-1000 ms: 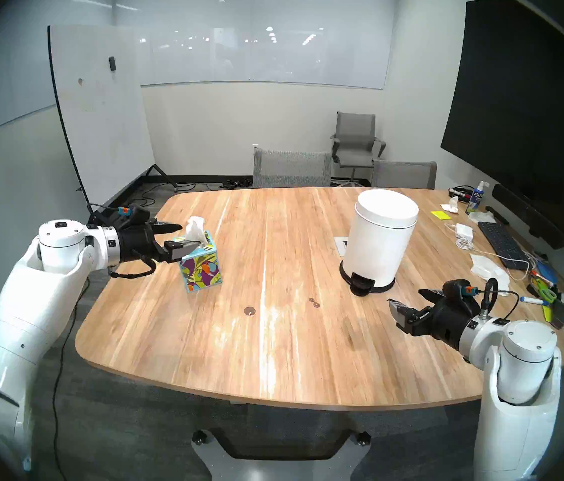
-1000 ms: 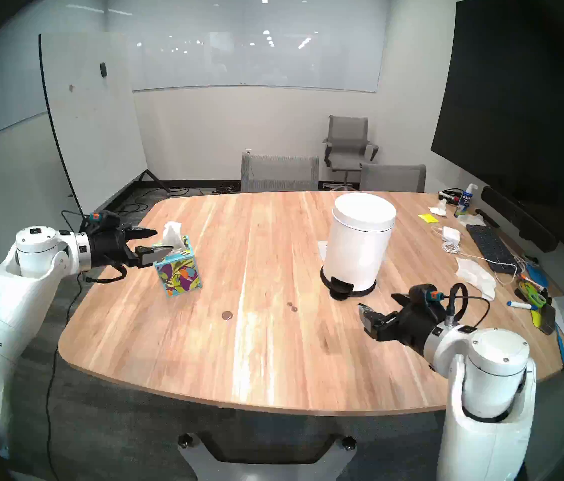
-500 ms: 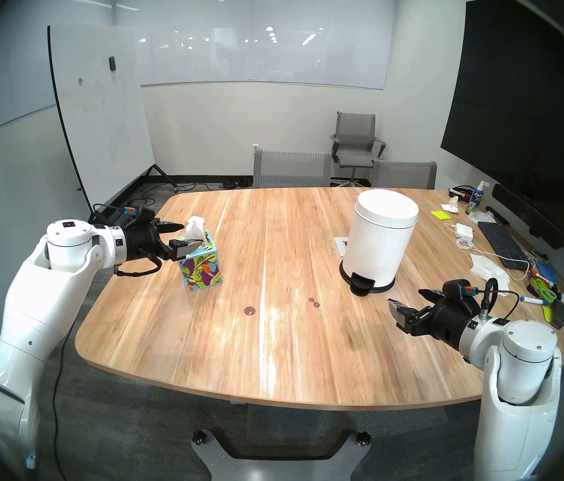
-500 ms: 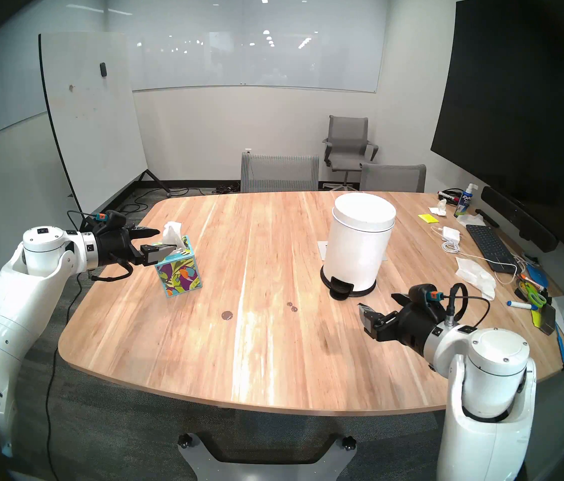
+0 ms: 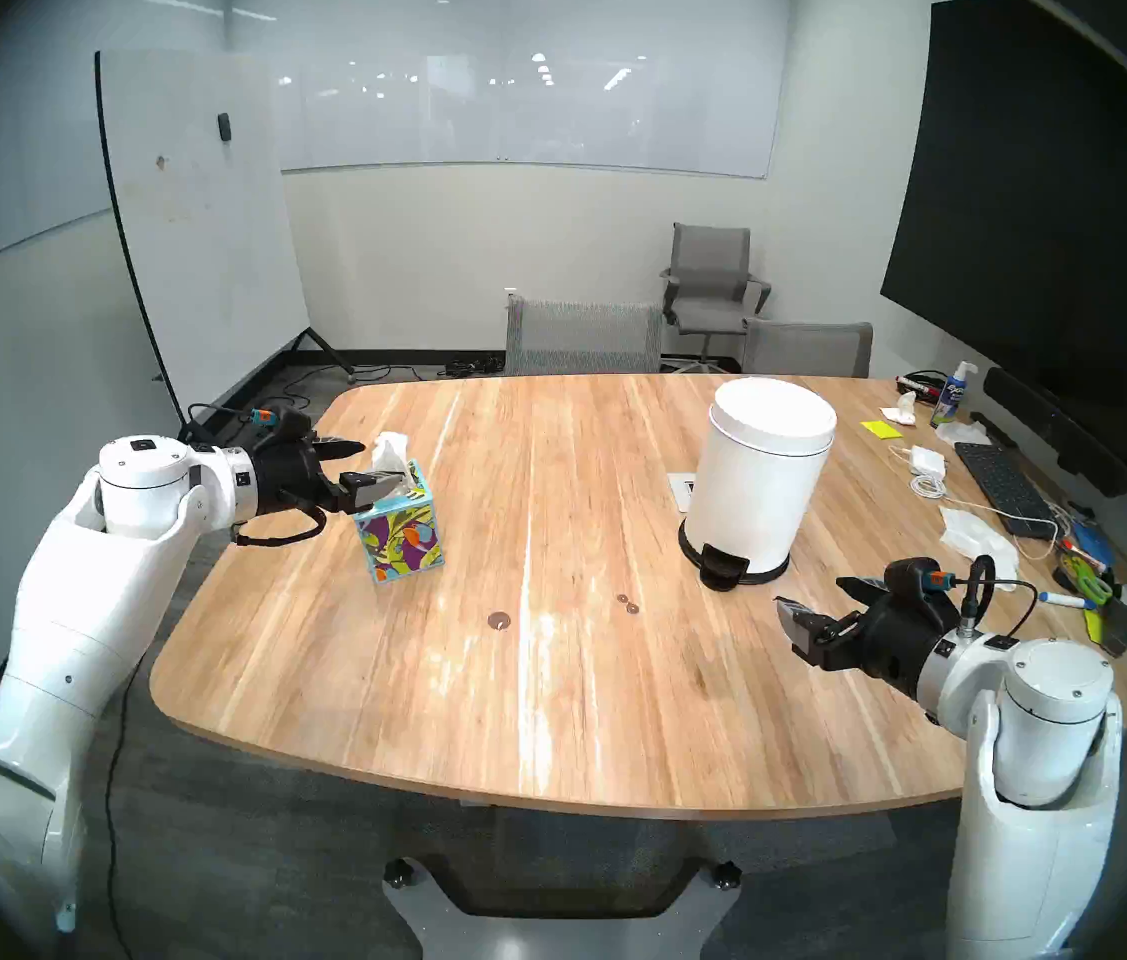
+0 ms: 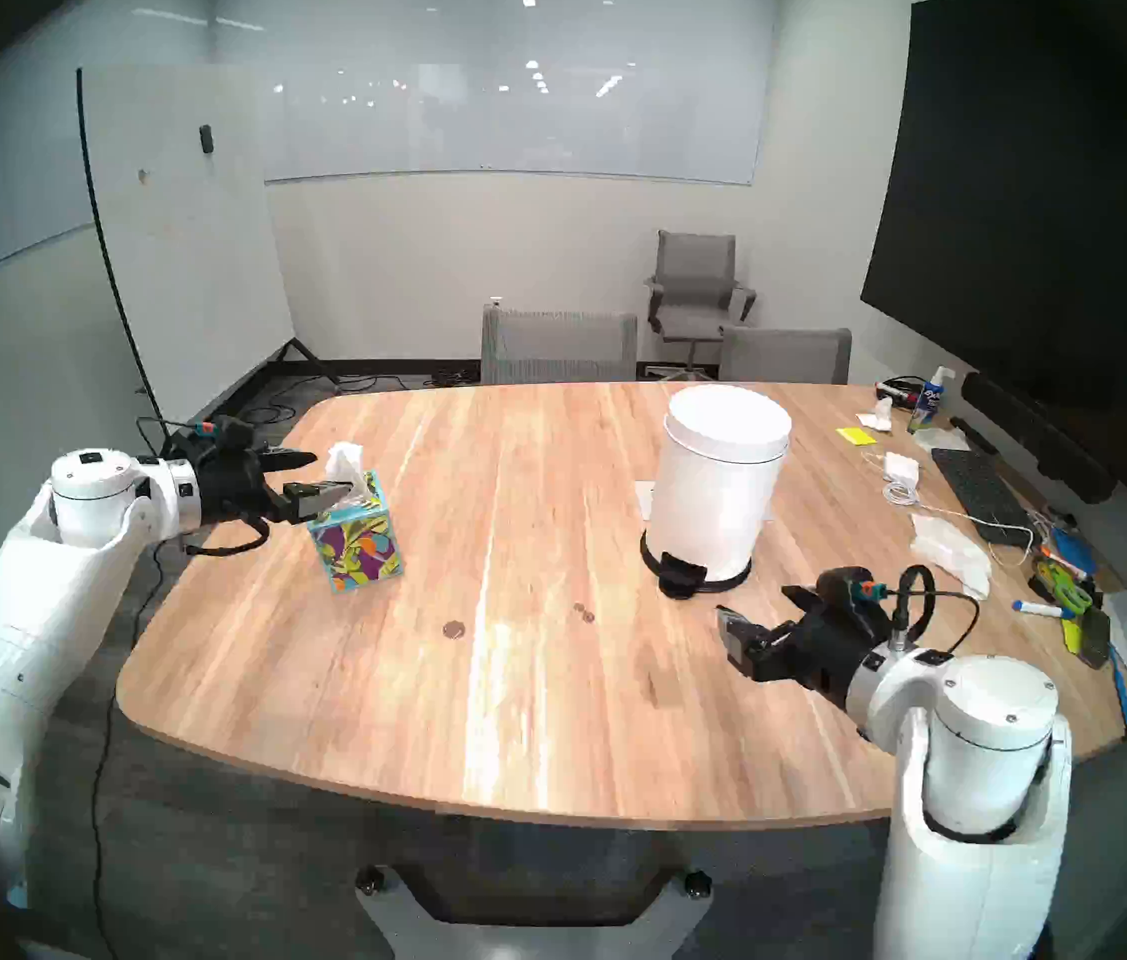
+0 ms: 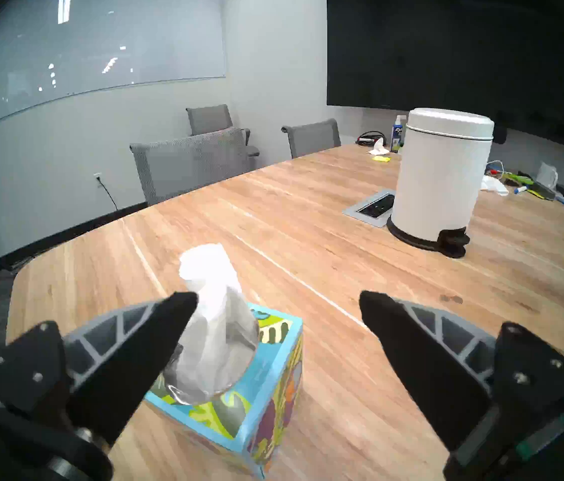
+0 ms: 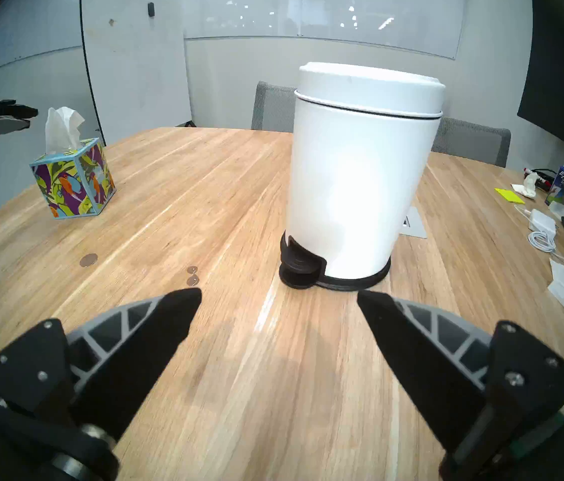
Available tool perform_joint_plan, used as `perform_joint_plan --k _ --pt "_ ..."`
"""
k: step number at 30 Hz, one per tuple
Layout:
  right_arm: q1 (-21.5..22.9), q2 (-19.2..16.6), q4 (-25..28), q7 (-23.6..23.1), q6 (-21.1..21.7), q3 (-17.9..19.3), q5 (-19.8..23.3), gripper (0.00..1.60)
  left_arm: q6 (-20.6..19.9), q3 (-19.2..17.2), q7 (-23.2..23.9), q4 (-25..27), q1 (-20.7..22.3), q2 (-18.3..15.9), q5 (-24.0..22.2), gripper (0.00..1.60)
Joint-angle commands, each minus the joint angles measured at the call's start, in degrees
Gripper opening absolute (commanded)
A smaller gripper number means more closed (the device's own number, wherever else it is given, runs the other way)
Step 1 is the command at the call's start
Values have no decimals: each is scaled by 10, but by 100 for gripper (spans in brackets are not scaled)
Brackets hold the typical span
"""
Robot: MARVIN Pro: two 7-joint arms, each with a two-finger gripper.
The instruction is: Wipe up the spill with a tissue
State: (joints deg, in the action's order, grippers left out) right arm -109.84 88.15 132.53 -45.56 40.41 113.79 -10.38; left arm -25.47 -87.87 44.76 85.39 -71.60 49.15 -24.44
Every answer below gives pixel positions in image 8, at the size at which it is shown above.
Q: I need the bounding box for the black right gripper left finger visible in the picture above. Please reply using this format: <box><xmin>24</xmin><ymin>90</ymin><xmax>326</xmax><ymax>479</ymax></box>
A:
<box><xmin>0</xmin><ymin>288</ymin><xmax>202</xmax><ymax>481</ymax></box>

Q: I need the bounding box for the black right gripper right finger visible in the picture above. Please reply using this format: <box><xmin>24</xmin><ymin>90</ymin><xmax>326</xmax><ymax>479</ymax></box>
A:
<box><xmin>357</xmin><ymin>290</ymin><xmax>564</xmax><ymax>481</ymax></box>

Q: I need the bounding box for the colourful leaf print tissue box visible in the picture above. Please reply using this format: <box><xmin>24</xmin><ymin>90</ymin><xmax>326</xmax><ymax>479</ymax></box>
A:
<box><xmin>29</xmin><ymin>137</ymin><xmax>117</xmax><ymax>220</ymax></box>

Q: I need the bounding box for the small crumpled white tissue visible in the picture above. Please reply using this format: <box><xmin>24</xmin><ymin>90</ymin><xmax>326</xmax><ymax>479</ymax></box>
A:
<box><xmin>511</xmin><ymin>172</ymin><xmax>539</xmax><ymax>200</ymax></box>

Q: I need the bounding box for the mobile whiteboard on stand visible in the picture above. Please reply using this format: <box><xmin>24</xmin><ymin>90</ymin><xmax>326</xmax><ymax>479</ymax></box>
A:
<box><xmin>79</xmin><ymin>0</ymin><xmax>192</xmax><ymax>145</ymax></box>

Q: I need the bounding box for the grey table power outlet plate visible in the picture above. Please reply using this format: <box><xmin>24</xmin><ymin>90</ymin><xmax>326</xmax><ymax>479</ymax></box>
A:
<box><xmin>402</xmin><ymin>206</ymin><xmax>428</xmax><ymax>239</ymax></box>

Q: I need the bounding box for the white power adapter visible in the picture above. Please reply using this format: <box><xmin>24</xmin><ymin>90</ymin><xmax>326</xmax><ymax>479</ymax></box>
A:
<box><xmin>528</xmin><ymin>208</ymin><xmax>557</xmax><ymax>233</ymax></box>

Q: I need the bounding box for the white pedal trash bin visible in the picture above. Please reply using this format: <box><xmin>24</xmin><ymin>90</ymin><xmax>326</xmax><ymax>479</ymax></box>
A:
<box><xmin>279</xmin><ymin>62</ymin><xmax>447</xmax><ymax>291</ymax></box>

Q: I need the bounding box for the red and black marker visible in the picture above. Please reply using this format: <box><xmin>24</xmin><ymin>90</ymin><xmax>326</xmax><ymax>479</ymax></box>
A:
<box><xmin>523</xmin><ymin>168</ymin><xmax>558</xmax><ymax>191</ymax></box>

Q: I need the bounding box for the grey fabric back chair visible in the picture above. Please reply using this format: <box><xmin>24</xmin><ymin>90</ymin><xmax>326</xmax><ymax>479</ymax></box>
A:
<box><xmin>432</xmin><ymin>117</ymin><xmax>512</xmax><ymax>168</ymax></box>

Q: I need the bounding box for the whiteboard cleaner spray bottle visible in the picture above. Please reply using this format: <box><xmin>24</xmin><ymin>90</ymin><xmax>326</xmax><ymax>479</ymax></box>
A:
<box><xmin>545</xmin><ymin>154</ymin><xmax>564</xmax><ymax>206</ymax></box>

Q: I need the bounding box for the grey mesh back chair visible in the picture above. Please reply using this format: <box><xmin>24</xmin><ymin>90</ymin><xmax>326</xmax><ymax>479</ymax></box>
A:
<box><xmin>251</xmin><ymin>81</ymin><xmax>297</xmax><ymax>133</ymax></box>

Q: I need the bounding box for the white charger cable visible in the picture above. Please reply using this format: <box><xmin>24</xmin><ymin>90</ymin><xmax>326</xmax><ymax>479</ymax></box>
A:
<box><xmin>515</xmin><ymin>204</ymin><xmax>564</xmax><ymax>280</ymax></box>

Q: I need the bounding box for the wide glass wall whiteboard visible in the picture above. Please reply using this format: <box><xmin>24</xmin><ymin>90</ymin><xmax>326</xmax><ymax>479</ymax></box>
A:
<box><xmin>182</xmin><ymin>0</ymin><xmax>465</xmax><ymax>60</ymax></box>

